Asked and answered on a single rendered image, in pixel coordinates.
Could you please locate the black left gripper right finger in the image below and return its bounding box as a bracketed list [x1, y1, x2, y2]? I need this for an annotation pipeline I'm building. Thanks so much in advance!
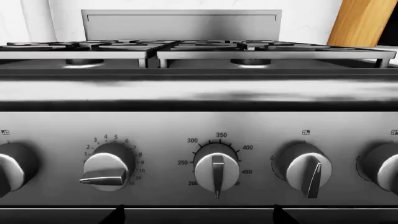
[273, 203, 301, 224]

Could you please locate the silver oven temperature knob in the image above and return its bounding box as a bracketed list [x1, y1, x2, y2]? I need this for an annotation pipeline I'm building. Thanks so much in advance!
[193, 143, 242, 200]

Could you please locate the black cast iron grate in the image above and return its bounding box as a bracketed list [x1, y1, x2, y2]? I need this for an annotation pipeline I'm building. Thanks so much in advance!
[155, 39, 398, 69]
[0, 40, 157, 69]

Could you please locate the round gas burner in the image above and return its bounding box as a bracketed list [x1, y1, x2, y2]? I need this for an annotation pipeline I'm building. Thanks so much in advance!
[64, 58, 105, 69]
[229, 58, 272, 69]

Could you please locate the stainless steel gas range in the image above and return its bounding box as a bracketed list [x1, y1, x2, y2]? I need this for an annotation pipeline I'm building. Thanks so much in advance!
[0, 9, 398, 224]

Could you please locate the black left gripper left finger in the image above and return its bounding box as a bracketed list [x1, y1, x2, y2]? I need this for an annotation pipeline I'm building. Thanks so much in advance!
[98, 203, 126, 224]

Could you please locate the stainless stove backguard panel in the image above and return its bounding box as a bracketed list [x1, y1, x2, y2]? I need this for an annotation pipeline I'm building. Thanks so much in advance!
[81, 9, 283, 43]

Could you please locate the silver burner knob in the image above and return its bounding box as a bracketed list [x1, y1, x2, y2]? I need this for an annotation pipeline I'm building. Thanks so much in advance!
[0, 141, 40, 199]
[356, 141, 398, 192]
[272, 140, 333, 200]

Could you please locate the silver timer knob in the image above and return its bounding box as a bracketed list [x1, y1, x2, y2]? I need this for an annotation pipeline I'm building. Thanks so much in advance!
[78, 142, 136, 192]

